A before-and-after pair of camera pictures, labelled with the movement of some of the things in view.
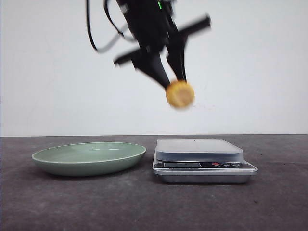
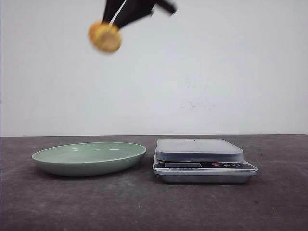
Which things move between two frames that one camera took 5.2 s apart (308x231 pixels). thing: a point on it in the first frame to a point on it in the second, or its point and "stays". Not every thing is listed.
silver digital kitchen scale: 201,161 stays
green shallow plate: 88,159 stays
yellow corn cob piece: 180,95 to 106,37
